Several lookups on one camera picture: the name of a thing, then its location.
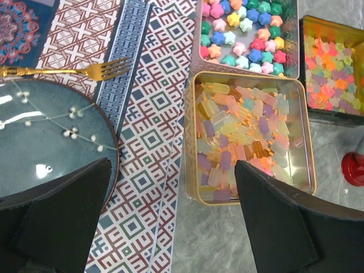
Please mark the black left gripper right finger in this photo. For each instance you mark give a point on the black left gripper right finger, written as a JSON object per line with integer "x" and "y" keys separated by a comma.
{"x": 292, "y": 231}

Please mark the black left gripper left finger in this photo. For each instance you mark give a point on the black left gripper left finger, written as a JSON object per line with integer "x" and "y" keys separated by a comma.
{"x": 54, "y": 222}

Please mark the metal scoop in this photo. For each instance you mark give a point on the metal scoop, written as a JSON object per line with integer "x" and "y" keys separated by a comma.
{"x": 359, "y": 151}

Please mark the gold tin of popsicle candies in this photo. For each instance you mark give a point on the gold tin of popsicle candies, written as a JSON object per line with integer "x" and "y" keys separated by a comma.
{"x": 260, "y": 120}

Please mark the dark tin of gummy candies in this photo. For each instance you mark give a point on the dark tin of gummy candies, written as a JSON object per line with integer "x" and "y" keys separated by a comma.
{"x": 331, "y": 71}

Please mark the pink tin of star candies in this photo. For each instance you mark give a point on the pink tin of star candies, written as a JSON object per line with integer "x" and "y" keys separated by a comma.
{"x": 247, "y": 37}

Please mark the red jar lid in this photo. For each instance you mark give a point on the red jar lid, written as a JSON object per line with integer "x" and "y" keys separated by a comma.
{"x": 352, "y": 168}

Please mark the teal ceramic plate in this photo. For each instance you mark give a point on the teal ceramic plate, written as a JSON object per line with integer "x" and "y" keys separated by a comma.
{"x": 49, "y": 130}

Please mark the patterned paper placemat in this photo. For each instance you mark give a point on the patterned paper placemat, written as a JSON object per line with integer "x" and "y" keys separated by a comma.
{"x": 144, "y": 106}

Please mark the gold fork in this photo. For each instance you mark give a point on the gold fork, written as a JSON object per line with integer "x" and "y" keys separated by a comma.
{"x": 96, "y": 72}

